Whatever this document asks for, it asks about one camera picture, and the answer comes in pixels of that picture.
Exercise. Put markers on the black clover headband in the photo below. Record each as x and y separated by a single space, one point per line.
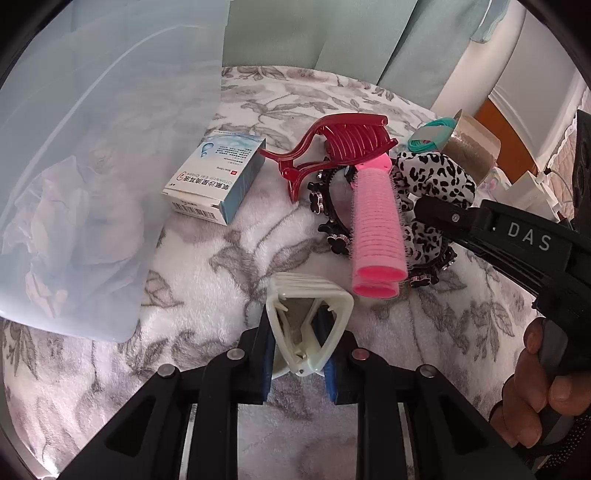
334 242

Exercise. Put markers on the pale green curtain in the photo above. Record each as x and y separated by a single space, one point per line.
346 37

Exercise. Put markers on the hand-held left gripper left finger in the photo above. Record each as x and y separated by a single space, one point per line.
267 374

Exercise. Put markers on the red hair claw clip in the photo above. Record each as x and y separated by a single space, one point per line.
351 138

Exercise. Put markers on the white power strip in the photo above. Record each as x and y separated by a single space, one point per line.
535 189

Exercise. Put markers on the person's right hand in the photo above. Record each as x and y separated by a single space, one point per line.
526 397

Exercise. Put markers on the black and white leopard scrunchie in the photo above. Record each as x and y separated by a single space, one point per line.
434 175

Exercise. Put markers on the white and blue medicine box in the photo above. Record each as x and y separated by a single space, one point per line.
217 170

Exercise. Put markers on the brown tape roll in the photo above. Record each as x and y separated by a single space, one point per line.
471 152

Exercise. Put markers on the cream hair claw clip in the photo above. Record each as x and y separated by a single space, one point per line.
295 288

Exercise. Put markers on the clear plastic container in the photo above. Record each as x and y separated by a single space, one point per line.
92 138

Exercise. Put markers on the wooden nightstand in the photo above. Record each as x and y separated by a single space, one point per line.
494 120

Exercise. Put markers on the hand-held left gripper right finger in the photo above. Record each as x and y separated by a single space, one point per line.
331 378

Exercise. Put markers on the pink hair roller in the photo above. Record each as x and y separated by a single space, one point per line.
374 230

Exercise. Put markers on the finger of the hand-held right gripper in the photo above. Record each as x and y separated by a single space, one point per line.
443 214

